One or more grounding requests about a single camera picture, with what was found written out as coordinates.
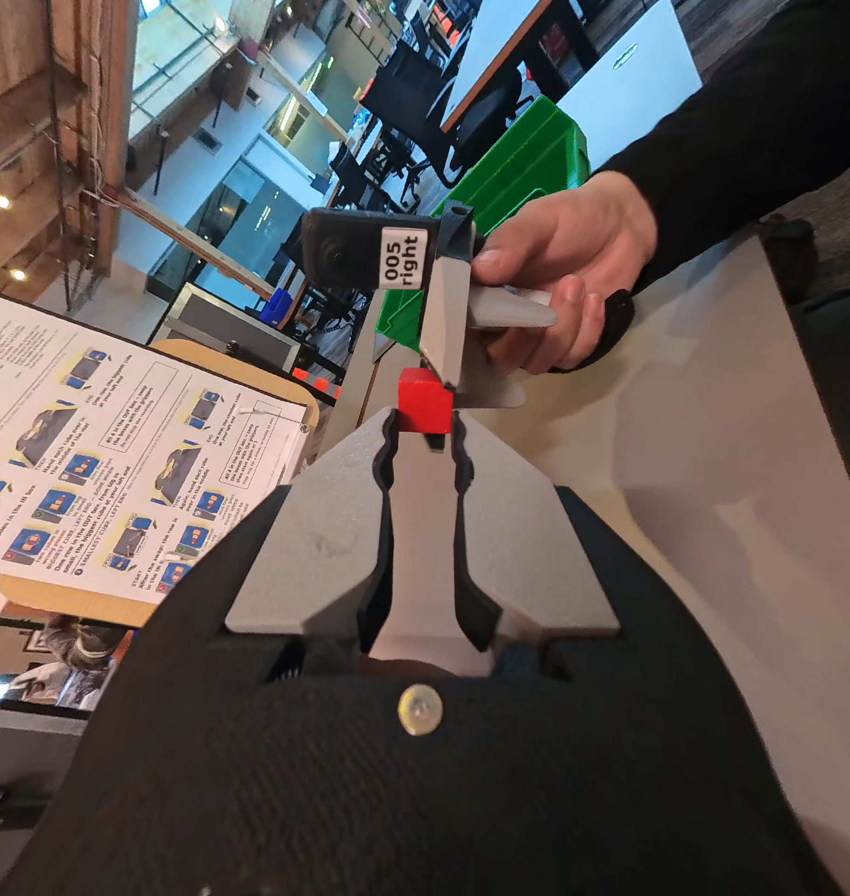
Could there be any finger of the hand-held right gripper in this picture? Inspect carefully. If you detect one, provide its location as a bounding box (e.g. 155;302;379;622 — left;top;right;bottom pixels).
466;286;560;331
418;238;481;391

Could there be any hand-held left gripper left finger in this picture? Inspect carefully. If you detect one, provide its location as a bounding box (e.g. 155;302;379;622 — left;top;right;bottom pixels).
224;407;399;652

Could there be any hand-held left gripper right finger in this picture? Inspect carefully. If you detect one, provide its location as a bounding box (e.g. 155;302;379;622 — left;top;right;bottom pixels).
452;410;622;653

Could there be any red wooden cube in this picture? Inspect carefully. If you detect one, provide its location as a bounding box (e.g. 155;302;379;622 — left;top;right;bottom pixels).
397;367;455;435

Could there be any green plastic bin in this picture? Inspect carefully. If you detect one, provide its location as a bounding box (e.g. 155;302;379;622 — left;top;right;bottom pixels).
375;94;592;351

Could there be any person's right forearm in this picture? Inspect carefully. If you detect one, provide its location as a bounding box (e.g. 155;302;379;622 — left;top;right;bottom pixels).
593;0;850;295

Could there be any grey desk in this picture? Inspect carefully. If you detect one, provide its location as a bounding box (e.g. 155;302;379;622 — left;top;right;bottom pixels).
320;231;850;834

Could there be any person's right hand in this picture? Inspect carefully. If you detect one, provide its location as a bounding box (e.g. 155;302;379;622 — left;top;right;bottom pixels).
470;170;660;375

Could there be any black office chair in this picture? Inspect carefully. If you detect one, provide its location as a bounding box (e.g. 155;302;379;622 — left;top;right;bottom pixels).
361;38;531;186
327;143;426;214

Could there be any orange traffic cone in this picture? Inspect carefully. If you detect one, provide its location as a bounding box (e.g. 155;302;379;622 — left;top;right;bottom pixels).
292;369;343;405

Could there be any grey framed monitor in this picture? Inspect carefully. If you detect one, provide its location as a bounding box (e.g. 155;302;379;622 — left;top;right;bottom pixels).
148;282;303;372

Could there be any printed instruction sheet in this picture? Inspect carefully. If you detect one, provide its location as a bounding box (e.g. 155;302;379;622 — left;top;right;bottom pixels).
0;286;310;606

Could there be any wooden support post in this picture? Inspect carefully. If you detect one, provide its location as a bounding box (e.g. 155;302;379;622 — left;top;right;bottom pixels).
117;189;278;301

